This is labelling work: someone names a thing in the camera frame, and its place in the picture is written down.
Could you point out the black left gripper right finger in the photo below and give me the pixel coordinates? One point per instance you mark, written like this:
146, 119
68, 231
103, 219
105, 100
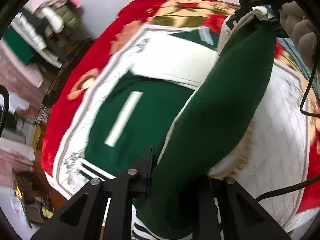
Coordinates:
225, 210

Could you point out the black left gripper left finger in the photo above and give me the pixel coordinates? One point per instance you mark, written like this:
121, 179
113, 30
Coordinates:
101, 209

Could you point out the green white varsity jacket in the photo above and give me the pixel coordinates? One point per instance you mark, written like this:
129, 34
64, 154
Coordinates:
193, 119

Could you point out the pile of folded clothes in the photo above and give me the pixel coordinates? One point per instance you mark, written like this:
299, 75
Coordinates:
45, 30

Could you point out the grey gloved hand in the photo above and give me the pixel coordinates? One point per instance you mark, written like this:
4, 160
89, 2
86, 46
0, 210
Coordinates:
301, 31

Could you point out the white quilted bed mat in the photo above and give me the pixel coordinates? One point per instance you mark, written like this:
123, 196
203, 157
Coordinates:
274, 150

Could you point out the red floral blanket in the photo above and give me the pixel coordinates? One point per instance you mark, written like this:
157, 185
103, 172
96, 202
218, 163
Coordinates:
146, 11

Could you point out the pink patterned cover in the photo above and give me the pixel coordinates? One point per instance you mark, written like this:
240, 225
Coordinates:
24, 104

